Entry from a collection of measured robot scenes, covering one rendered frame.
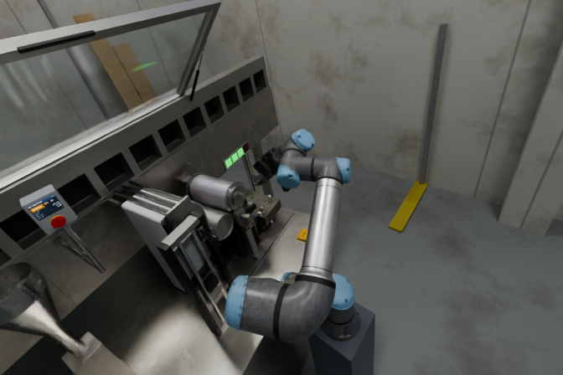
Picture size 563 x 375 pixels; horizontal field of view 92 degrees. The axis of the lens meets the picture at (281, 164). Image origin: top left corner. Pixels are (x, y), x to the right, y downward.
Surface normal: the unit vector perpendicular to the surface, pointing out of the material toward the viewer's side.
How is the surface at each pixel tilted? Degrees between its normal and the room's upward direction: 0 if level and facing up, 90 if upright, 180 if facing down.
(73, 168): 90
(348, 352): 0
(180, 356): 0
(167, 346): 0
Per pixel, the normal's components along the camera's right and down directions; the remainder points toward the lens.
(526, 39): -0.62, 0.52
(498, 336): -0.17, -0.82
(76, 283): 0.85, 0.15
